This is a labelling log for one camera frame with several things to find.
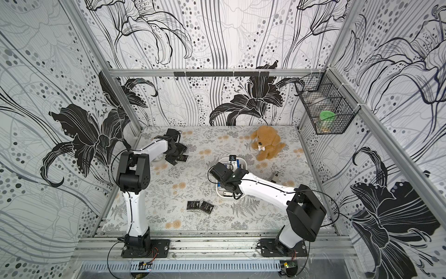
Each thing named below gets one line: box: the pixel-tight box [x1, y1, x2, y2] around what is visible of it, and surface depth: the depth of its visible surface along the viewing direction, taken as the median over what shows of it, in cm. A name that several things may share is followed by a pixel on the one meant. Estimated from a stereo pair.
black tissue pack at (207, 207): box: [199, 200, 215, 215], surface depth 84 cm
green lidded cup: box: [318, 110, 337, 131], surface depth 81 cm
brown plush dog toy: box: [250, 125, 286, 162], surface depth 95 cm
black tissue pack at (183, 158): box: [176, 154, 189, 163], surface depth 103 cm
